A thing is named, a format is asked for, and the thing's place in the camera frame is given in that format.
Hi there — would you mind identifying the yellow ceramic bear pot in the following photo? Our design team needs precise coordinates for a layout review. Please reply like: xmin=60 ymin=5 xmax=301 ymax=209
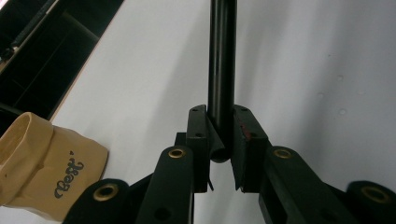
xmin=0 ymin=111 xmax=109 ymax=222

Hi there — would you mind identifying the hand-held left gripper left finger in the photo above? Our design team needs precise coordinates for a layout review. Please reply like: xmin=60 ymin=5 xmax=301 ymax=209
xmin=176 ymin=104 xmax=226 ymax=194

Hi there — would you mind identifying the plain black pen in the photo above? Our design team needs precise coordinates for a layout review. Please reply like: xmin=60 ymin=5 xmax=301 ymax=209
xmin=207 ymin=0 xmax=238 ymax=164

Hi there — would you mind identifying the white table sheet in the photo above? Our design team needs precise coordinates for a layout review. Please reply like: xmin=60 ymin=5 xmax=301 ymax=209
xmin=0 ymin=0 xmax=396 ymax=224

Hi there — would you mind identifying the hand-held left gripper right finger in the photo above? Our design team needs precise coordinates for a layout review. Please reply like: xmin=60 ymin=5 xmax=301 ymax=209
xmin=230 ymin=104 xmax=274 ymax=194

